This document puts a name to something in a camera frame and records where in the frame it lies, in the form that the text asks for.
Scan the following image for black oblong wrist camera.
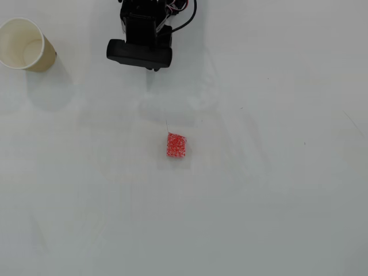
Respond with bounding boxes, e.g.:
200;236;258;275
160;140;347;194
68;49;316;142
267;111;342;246
106;38;174;70

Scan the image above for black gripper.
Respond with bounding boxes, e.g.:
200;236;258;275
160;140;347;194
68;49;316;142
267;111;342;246
121;13;174;72

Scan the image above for beige paper cup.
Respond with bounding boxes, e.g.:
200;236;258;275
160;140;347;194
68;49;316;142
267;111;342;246
0;17;58;73

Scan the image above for red servo wire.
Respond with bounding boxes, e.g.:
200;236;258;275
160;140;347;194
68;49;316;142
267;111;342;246
167;0;190;14

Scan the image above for red foam cube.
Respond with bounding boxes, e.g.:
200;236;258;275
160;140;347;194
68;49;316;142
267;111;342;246
166;132;189;159

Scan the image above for black cable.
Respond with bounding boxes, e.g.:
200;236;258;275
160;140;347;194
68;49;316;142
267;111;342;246
165;0;198;33

